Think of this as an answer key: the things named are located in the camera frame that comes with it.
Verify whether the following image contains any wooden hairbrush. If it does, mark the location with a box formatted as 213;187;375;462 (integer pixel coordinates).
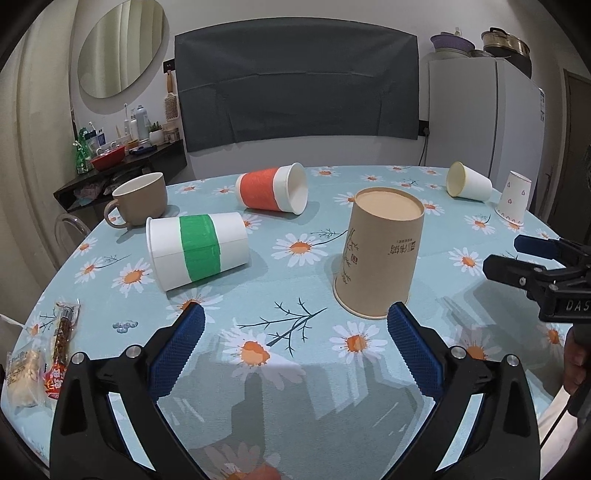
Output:
163;69;180;122

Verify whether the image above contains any beige ceramic mug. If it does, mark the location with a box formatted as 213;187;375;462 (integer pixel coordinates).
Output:
102;172;168;229

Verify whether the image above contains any oval wall mirror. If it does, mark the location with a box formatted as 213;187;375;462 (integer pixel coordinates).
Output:
76;0;168;99

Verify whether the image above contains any dark wooden door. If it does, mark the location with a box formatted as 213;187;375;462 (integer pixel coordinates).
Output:
538;68;591;241

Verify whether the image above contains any dark grey cloth cover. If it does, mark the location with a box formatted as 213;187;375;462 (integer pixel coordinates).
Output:
174;20;420;153

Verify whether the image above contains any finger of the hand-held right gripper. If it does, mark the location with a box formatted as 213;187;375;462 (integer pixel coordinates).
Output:
514;234;591;269
482;255;591;302

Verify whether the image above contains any white cup with green band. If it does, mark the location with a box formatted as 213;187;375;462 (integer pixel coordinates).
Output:
145;212;251;293

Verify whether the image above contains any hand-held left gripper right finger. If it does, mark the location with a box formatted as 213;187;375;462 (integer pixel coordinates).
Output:
387;301;542;480

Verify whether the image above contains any white cup with orange band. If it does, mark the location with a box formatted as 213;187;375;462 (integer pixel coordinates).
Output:
235;162;309;217

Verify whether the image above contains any brown paper cup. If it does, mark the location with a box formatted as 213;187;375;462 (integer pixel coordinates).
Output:
333;186;426;320

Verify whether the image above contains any red bowl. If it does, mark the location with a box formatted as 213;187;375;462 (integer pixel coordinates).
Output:
89;146;127;172

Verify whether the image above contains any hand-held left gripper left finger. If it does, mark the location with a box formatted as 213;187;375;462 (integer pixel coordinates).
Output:
50;302;206;480

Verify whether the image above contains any person's right hand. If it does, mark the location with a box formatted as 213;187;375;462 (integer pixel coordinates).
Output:
563;323;591;396

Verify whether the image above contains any steel cooking pot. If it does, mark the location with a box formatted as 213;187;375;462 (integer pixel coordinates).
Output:
479;26;531;59

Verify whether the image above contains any beige curtain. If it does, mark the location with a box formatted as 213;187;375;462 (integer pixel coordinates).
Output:
0;9;81;301

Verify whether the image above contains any plain white paper cup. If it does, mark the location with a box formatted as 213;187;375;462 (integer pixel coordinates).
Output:
445;161;493;203

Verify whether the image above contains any black wall shelf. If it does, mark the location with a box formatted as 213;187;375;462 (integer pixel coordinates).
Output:
52;140;188;213

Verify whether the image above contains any black power cable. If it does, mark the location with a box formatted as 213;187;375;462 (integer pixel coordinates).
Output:
417;119;433;167

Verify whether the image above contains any purple basin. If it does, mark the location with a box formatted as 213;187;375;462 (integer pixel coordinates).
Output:
430;31;476;53

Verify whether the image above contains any clear bread packet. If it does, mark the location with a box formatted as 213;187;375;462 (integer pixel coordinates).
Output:
4;348;45;409

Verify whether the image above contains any red sausage snack packet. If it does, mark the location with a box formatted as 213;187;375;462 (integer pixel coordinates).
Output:
42;298;82;400

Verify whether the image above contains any white cup with heart print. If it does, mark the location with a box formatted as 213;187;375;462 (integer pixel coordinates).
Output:
494;170;533;227

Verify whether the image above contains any green patterned bag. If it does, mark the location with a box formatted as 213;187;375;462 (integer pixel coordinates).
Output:
73;128;92;175

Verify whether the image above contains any white refrigerator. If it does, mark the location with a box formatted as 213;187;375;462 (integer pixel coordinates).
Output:
424;56;547;216

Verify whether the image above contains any clear plastic chair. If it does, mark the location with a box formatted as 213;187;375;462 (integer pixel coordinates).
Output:
54;212;91;269

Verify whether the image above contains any blue daisy tablecloth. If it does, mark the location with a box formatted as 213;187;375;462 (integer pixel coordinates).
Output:
0;164;578;480

